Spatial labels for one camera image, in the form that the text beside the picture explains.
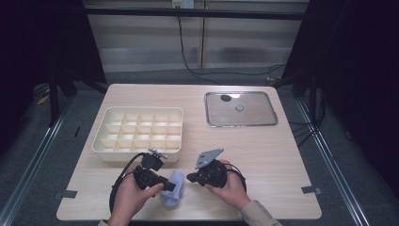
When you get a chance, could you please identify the grey tape strip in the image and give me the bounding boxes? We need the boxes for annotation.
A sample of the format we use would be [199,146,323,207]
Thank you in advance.
[300,186,323,195]
[54,189,79,200]

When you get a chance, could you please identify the person's left hand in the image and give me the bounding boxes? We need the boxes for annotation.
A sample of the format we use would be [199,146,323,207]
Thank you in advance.
[107,173,165,226]

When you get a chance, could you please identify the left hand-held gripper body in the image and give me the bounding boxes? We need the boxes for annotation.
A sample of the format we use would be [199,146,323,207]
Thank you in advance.
[133,149,168,191]

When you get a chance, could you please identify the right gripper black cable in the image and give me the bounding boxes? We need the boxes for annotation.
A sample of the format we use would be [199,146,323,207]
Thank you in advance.
[225,162,248,193]

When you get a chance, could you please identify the black metal stand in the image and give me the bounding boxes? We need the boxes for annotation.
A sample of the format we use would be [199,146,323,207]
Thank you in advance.
[46,67,109,128]

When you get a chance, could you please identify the black wall cable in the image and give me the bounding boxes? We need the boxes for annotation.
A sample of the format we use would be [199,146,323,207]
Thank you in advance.
[177,15,286,87]

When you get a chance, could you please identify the cream divided storage box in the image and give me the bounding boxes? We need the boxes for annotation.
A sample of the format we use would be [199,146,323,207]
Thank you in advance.
[90,105,184,164]

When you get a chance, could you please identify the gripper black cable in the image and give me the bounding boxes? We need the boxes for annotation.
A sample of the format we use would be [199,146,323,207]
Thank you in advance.
[108,152,149,215]
[225,162,248,193]

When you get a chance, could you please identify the black floor cables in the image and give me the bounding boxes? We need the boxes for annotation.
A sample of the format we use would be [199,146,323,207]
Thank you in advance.
[287,89,327,149]

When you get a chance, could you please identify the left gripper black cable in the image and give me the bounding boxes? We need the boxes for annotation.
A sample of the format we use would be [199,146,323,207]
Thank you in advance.
[108,152,149,215]

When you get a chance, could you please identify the light purple sock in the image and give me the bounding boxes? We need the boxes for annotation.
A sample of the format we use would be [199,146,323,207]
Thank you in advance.
[160,170,185,207]

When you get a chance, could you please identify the white wall power outlet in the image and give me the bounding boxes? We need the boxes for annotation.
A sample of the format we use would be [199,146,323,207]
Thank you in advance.
[171,0,196,9]

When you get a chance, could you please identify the black horizontal bar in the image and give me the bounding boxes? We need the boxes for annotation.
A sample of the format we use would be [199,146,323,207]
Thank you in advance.
[84,7,308,22]

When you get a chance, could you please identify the person's right hand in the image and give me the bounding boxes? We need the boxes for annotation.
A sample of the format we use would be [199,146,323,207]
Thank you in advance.
[205,158,252,212]

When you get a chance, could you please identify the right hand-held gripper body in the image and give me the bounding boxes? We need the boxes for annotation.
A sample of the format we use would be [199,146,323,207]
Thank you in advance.
[194,148,229,189]

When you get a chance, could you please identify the metal tray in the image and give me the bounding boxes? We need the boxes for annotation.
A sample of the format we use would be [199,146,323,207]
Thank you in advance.
[203,90,279,129]

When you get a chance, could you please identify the metal floor rail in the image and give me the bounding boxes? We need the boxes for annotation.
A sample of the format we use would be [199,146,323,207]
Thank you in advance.
[0,97,75,226]
[295,98,372,226]

